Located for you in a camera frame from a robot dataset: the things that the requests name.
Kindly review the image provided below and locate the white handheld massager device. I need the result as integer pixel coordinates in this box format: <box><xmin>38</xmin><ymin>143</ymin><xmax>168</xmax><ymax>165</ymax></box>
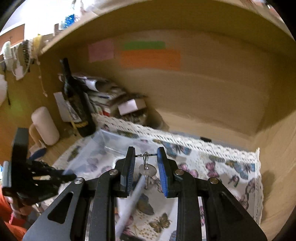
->
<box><xmin>115</xmin><ymin>175</ymin><xmax>146</xmax><ymax>240</ymax></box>

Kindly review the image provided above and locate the clear plastic storage box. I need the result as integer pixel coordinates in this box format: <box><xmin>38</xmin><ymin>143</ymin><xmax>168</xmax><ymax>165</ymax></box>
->
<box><xmin>53</xmin><ymin>129</ymin><xmax>161</xmax><ymax>180</ymax></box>

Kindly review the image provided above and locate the person's hand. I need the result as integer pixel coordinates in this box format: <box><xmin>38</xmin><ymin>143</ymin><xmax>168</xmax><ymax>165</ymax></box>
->
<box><xmin>5</xmin><ymin>197</ymin><xmax>33</xmax><ymax>219</ymax></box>

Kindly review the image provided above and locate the pink cylindrical mug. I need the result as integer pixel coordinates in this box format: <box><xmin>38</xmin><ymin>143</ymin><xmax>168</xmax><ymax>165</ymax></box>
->
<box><xmin>29</xmin><ymin>106</ymin><xmax>60</xmax><ymax>147</ymax></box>

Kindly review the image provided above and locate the butterfly print lace tablecloth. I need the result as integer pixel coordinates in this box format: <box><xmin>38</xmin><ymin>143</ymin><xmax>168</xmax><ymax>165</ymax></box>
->
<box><xmin>55</xmin><ymin>118</ymin><xmax>267</xmax><ymax>240</ymax></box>

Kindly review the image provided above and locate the white note paper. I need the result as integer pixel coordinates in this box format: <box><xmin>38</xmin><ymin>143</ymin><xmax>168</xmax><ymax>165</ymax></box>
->
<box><xmin>54</xmin><ymin>92</ymin><xmax>71</xmax><ymax>123</ymax></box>

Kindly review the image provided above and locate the dark wine bottle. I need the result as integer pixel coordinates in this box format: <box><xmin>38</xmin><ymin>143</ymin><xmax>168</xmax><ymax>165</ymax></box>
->
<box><xmin>60</xmin><ymin>58</ymin><xmax>96</xmax><ymax>137</ymax></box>

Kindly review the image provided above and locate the stack of books and papers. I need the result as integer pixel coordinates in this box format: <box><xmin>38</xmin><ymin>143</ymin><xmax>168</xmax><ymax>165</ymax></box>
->
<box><xmin>59</xmin><ymin>74</ymin><xmax>148</xmax><ymax>124</ymax></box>

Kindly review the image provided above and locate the small white cardboard box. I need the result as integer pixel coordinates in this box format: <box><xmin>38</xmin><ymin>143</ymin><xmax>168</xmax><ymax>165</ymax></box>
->
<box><xmin>118</xmin><ymin>98</ymin><xmax>147</xmax><ymax>115</ymax></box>

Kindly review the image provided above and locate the pink sticky note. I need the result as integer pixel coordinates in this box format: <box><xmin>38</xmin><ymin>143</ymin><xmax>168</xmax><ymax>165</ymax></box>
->
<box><xmin>88</xmin><ymin>39</ymin><xmax>115</xmax><ymax>63</ymax></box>

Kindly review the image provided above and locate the orange sticky note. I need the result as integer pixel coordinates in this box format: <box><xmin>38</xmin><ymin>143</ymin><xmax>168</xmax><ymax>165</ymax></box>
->
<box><xmin>120</xmin><ymin>49</ymin><xmax>181</xmax><ymax>71</ymax></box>

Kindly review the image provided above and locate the wooden shelf board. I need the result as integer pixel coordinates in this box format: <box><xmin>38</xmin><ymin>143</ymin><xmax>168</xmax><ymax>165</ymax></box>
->
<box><xmin>40</xmin><ymin>1</ymin><xmax>295</xmax><ymax>59</ymax></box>

